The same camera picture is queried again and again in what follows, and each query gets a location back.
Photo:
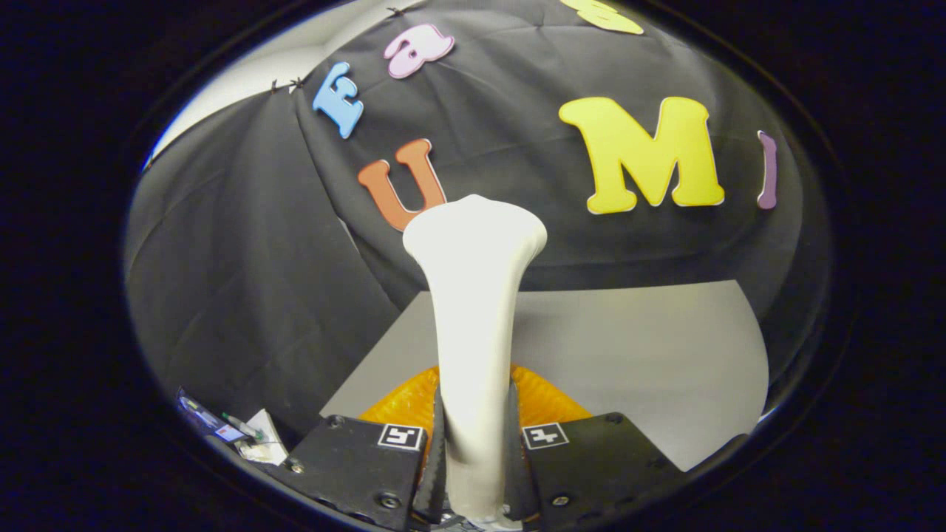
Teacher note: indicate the white garment steamer head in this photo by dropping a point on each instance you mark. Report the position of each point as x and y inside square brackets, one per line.
[473, 295]

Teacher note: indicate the green pen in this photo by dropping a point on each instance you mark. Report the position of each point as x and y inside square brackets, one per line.
[240, 425]

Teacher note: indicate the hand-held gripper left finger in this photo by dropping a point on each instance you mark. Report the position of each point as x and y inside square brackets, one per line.
[355, 465]

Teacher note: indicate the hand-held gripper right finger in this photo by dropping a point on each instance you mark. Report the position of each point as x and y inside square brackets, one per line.
[591, 465]

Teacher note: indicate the white crumpled paper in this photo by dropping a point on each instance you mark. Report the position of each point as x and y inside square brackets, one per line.
[266, 443]

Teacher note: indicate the grey cabinet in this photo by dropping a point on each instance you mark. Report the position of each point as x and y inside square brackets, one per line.
[628, 355]

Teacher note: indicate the black backdrop cloth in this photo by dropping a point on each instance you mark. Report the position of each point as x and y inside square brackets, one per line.
[244, 258]

